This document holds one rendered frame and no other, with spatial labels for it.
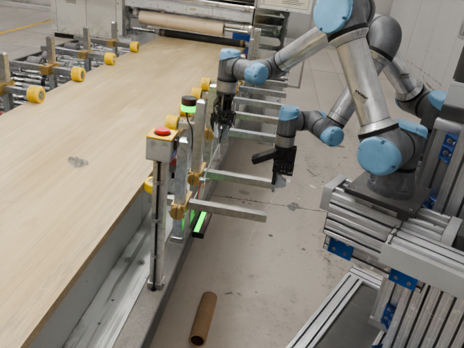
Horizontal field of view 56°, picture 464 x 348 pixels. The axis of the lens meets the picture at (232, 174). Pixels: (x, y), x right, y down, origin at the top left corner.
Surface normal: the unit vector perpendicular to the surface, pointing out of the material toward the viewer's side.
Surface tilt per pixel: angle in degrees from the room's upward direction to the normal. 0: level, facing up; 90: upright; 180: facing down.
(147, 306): 0
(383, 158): 96
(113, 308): 0
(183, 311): 0
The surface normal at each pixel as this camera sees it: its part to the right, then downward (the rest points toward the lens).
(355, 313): 0.11, -0.89
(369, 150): -0.62, 0.39
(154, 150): -0.15, 0.43
